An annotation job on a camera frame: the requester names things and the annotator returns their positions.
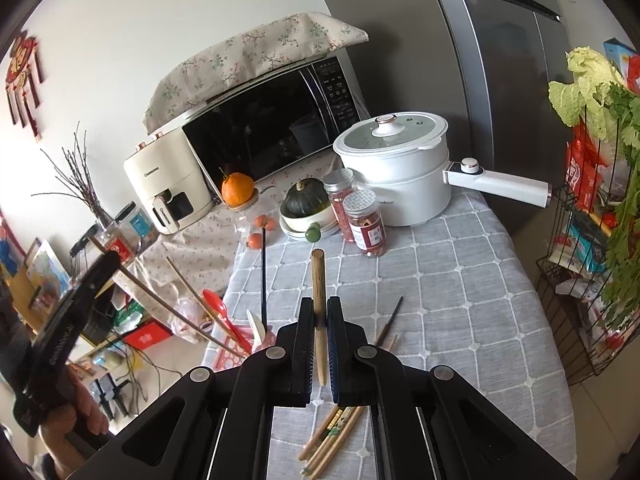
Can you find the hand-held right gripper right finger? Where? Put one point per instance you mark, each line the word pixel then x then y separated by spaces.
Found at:
pixel 345 355

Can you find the dark green kabocha squash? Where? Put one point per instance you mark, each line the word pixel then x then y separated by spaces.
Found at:
pixel 305 202

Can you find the grey refrigerator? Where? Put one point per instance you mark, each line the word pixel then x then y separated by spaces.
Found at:
pixel 490 85

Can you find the floral cloth cover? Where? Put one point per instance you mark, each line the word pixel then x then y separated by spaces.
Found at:
pixel 260 50

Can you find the black chopstick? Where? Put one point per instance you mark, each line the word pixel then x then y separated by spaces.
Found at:
pixel 263 285

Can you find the person's left hand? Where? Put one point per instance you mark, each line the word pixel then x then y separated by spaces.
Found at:
pixel 87 400

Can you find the plain brown chopstick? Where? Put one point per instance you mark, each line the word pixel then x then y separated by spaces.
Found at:
pixel 187 287
pixel 165 305

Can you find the cream air fryer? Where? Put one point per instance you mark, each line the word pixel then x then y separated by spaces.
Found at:
pixel 165 175

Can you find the large orange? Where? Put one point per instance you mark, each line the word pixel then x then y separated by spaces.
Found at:
pixel 237 189

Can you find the red bag with blue box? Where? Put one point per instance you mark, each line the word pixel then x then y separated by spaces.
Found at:
pixel 617 52

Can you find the red knot wall ornament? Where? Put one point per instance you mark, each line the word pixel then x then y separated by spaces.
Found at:
pixel 20 60

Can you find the white plastic spoon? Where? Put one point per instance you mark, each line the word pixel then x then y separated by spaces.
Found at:
pixel 256 332

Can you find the white electric cooking pot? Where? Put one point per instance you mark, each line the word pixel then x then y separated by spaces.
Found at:
pixel 400 195

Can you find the clear plastic bag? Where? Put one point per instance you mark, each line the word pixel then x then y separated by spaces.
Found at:
pixel 182 306

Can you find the red box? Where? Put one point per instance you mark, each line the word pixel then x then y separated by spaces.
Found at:
pixel 150 335

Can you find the black and blue device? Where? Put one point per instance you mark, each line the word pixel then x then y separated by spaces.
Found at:
pixel 107 395

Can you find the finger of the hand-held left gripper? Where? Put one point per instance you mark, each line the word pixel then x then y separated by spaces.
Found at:
pixel 100 272

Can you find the grey checked tablecloth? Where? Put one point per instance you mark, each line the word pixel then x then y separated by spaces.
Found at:
pixel 450 285

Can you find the dried branches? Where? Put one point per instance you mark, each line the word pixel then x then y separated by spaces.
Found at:
pixel 82 185

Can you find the bunch of green celery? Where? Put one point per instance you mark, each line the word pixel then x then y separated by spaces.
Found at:
pixel 625 125

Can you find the light wooden chopstick dark band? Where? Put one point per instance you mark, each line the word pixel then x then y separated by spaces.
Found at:
pixel 318 300

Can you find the white bowl with green knob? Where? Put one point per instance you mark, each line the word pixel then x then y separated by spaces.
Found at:
pixel 295 226

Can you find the pink perforated utensil holder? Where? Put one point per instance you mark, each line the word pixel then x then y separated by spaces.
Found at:
pixel 235 351

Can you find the red label spice jar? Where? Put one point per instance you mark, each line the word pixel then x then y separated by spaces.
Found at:
pixel 367 232

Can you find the napa cabbage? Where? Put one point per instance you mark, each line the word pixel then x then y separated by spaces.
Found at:
pixel 585 90

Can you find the blue label clear container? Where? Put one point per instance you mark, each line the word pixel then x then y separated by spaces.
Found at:
pixel 140 227

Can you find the red snack packet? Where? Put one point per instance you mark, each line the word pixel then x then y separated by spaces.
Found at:
pixel 580 170

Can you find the black microwave oven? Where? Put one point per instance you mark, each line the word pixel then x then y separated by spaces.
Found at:
pixel 260 130

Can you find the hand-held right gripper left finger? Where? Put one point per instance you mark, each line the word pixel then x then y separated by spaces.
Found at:
pixel 300 355

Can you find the red silicone spoon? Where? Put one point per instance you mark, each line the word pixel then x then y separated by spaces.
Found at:
pixel 215 302

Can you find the red label glass jar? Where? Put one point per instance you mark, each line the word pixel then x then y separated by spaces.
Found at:
pixel 120 247

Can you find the small floral tablecloth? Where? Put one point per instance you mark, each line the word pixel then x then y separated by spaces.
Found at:
pixel 210 250

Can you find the wooden shelf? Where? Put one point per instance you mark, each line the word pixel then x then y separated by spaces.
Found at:
pixel 107 342

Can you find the spice jar of red berries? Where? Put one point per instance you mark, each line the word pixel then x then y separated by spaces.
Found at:
pixel 337 200

